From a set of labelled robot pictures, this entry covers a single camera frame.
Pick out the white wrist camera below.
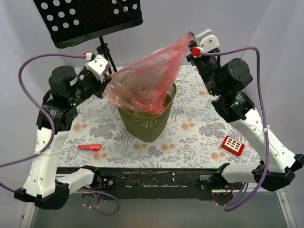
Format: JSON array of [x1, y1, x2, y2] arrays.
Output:
[[191, 28, 220, 57], [84, 52, 110, 82]]

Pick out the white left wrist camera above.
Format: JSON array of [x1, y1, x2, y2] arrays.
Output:
[[84, 52, 110, 82]]

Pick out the olive green mesh trash bin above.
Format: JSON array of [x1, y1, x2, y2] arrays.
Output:
[[118, 84, 177, 143]]

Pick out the black perforated music stand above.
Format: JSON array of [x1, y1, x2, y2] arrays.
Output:
[[33, 0, 143, 71]]

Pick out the red plastic trash bag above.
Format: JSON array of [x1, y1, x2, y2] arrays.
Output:
[[106, 33, 193, 114]]

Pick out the red white toy block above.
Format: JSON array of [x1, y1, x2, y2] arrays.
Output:
[[221, 135, 245, 156]]

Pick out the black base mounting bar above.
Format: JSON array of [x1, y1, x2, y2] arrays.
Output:
[[78, 167, 238, 201]]

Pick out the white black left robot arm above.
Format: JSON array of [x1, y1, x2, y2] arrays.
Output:
[[14, 66, 111, 209]]

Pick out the red trash bag roll remainder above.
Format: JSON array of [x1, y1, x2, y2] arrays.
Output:
[[77, 144, 102, 151]]

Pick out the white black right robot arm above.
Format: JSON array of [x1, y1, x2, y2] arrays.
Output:
[[186, 47, 304, 191]]

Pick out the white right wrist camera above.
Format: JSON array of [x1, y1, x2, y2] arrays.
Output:
[[191, 28, 220, 57]]

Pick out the floral patterned table mat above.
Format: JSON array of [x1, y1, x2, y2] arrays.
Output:
[[59, 66, 260, 168]]

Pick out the aluminium frame rail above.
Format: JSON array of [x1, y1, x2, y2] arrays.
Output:
[[19, 202, 35, 228]]

